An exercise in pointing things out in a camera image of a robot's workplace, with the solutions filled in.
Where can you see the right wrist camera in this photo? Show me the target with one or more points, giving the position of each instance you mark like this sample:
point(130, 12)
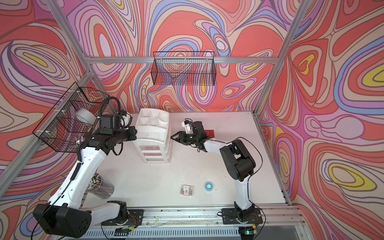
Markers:
point(191, 127)

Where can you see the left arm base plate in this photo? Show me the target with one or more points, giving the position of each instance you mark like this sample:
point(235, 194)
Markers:
point(132, 218)

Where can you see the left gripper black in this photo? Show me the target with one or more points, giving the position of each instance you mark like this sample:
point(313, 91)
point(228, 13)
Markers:
point(133, 132)

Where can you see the black wire basket back wall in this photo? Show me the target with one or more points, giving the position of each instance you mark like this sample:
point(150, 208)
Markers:
point(184, 68)

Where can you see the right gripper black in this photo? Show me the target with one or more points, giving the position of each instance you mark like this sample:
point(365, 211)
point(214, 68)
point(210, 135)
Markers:
point(181, 134)

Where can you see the black wire basket wall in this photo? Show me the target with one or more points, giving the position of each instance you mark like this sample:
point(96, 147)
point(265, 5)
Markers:
point(184, 68)
point(59, 129)

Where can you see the black wire basket left wall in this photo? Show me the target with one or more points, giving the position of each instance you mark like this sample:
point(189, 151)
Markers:
point(59, 129)

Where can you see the white plastic drawer organizer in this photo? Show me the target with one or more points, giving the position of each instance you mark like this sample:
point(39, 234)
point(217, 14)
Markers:
point(154, 136)

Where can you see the blue tape roll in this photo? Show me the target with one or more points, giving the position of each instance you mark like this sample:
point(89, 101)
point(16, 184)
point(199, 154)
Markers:
point(209, 186)

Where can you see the white tape roll in basket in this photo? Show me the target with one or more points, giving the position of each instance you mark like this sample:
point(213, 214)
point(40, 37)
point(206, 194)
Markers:
point(85, 116)

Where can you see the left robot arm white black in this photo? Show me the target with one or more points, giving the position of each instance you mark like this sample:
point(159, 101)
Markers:
point(62, 215)

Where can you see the red postcard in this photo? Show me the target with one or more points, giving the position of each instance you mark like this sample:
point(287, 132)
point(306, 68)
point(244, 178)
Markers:
point(210, 133)

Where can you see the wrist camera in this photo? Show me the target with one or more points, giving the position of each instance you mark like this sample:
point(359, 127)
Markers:
point(115, 122)
point(191, 127)

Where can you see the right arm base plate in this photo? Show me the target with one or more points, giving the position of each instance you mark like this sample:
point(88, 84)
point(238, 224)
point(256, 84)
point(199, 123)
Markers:
point(231, 216)

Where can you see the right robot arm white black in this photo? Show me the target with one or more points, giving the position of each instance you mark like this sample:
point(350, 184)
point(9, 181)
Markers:
point(239, 164)

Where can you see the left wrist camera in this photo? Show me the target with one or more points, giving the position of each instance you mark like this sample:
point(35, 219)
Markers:
point(115, 122)

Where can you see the metal cup with pens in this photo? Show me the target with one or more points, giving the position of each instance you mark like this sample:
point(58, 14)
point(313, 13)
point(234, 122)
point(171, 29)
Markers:
point(99, 187)

